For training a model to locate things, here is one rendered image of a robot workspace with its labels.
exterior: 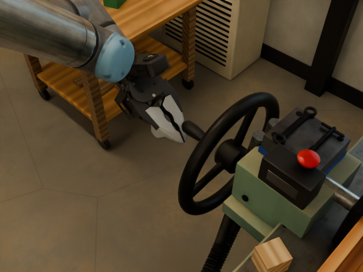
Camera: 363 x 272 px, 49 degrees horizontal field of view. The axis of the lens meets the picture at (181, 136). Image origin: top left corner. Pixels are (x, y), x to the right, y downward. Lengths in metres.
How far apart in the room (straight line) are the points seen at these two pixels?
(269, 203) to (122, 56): 0.32
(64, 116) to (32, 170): 0.34
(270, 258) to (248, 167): 0.14
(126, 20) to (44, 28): 1.18
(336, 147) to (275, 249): 0.17
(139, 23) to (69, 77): 0.51
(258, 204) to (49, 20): 0.40
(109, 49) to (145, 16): 1.11
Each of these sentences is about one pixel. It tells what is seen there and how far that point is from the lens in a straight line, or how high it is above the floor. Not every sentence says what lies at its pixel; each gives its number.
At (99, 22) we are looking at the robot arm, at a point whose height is 1.03.
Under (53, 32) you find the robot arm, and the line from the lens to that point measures 0.55.
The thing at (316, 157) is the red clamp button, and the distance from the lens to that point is 0.56.
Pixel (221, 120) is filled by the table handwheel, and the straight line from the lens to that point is 0.69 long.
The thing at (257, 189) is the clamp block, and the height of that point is 0.94.
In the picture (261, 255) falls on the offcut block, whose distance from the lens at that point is 0.57.
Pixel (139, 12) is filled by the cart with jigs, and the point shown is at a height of 0.53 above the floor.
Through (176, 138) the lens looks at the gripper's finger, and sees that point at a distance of 0.74.
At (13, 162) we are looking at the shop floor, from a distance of 1.97.
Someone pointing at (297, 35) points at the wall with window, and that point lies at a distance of 2.21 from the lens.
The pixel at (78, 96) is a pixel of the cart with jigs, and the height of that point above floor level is 0.18.
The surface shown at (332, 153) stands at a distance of 0.61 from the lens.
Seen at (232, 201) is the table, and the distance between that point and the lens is 0.68.
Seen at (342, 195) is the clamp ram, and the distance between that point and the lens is 0.62.
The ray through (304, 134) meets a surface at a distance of 0.62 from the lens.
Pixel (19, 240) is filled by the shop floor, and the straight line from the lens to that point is 1.73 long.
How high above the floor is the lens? 1.45
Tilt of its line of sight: 49 degrees down
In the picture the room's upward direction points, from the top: straight up
